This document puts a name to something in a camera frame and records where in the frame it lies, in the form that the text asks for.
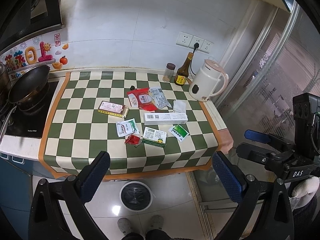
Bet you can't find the green white small sachet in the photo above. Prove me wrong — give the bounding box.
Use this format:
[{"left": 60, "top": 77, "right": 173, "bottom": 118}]
[{"left": 168, "top": 125, "right": 189, "bottom": 142}]

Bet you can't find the white tissue paper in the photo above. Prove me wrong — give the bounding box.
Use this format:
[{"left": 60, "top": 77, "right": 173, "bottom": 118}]
[{"left": 173, "top": 100, "right": 187, "bottom": 114}]

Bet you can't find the small red wrapper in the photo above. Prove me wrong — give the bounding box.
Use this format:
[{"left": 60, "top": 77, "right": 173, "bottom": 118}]
[{"left": 125, "top": 134, "right": 142, "bottom": 147}]

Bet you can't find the white red green sachet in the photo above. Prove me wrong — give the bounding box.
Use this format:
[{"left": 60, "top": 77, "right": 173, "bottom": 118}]
[{"left": 116, "top": 119, "right": 140, "bottom": 137}]

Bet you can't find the pink yellow medicine box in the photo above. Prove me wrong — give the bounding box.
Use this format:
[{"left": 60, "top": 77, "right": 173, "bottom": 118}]
[{"left": 98, "top": 101, "right": 129, "bottom": 118}]

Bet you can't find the long white box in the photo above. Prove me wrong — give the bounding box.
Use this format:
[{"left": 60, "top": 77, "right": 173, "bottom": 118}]
[{"left": 144, "top": 112, "right": 188, "bottom": 125}]

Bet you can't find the large red snack bag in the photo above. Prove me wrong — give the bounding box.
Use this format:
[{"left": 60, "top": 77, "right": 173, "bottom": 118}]
[{"left": 127, "top": 87, "right": 172, "bottom": 112}]

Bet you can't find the white round trash bin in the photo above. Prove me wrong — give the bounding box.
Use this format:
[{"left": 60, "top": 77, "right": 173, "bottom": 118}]
[{"left": 119, "top": 181, "right": 153, "bottom": 212}]

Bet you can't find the white gloved right hand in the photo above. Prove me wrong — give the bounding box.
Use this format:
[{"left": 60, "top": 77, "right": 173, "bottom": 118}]
[{"left": 289, "top": 176, "right": 319, "bottom": 211}]

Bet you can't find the pink under cloth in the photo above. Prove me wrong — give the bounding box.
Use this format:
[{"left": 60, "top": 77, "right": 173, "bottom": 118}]
[{"left": 217, "top": 128, "right": 234, "bottom": 155}]

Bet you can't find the grey left slipper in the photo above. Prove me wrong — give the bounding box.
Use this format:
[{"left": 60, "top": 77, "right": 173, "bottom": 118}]
[{"left": 117, "top": 218, "right": 134, "bottom": 236}]

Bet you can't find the grey slipper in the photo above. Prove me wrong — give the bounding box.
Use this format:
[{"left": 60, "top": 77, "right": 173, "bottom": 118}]
[
  {"left": 117, "top": 218, "right": 134, "bottom": 236},
  {"left": 148, "top": 215, "right": 164, "bottom": 231}
]

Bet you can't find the white electric kettle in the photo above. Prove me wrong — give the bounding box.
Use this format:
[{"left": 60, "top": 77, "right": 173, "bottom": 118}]
[{"left": 189, "top": 59, "right": 229, "bottom": 102}]

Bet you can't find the frosted glass sliding door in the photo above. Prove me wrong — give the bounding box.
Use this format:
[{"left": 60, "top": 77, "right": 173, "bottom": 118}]
[{"left": 217, "top": 3, "right": 319, "bottom": 147}]

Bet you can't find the black induction cooktop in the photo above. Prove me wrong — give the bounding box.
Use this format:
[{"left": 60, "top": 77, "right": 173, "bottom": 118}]
[{"left": 5, "top": 81, "right": 59, "bottom": 139}]

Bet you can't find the grey right slipper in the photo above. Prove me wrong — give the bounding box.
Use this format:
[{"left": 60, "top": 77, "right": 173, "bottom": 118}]
[{"left": 148, "top": 215, "right": 164, "bottom": 231}]

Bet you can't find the dark fleece clothing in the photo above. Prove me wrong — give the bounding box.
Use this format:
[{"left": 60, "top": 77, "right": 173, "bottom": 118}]
[{"left": 122, "top": 229, "right": 171, "bottom": 240}]

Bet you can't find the brown sauce bottle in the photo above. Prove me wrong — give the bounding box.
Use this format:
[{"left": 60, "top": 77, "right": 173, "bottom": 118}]
[{"left": 174, "top": 52, "right": 194, "bottom": 86}]

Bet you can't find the green white checkered mat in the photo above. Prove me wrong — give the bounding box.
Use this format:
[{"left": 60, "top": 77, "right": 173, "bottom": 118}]
[{"left": 38, "top": 71, "right": 222, "bottom": 181}]

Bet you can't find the small spice jar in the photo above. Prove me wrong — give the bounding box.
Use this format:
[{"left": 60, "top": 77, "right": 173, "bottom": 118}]
[{"left": 163, "top": 63, "right": 176, "bottom": 82}]

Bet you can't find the black frying pan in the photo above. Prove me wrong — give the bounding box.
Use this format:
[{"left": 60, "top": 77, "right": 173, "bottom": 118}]
[{"left": 1, "top": 65, "right": 50, "bottom": 141}]

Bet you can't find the steel cooking pot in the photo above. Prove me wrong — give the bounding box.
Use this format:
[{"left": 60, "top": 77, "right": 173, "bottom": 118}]
[{"left": 0, "top": 63, "right": 11, "bottom": 98}]

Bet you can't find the black range hood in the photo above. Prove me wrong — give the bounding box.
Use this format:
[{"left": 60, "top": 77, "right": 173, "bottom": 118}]
[{"left": 1, "top": 0, "right": 63, "bottom": 53}]

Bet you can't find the black camera box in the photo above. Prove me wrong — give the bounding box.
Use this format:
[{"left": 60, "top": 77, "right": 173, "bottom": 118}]
[{"left": 292, "top": 93, "right": 319, "bottom": 124}]

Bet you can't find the white wall socket strip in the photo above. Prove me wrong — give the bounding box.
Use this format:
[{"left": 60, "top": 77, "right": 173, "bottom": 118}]
[{"left": 176, "top": 31, "right": 214, "bottom": 54}]

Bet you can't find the colourful wall sticker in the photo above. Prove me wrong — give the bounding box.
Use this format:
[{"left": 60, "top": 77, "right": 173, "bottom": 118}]
[{"left": 1, "top": 32, "right": 70, "bottom": 82}]

